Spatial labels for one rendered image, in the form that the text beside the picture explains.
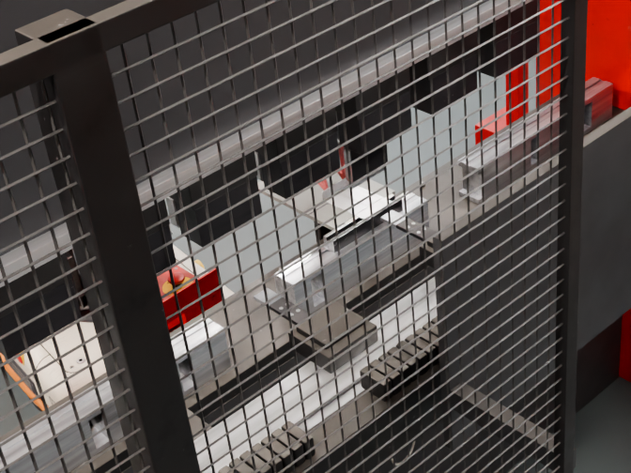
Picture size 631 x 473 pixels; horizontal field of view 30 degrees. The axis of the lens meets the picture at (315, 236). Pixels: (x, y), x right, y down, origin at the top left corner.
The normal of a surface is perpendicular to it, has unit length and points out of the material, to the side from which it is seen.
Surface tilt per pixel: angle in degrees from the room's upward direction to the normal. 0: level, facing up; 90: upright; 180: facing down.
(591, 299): 90
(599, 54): 90
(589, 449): 0
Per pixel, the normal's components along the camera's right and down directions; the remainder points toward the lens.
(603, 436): -0.11, -0.82
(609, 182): 0.67, 0.36
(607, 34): -0.73, 0.45
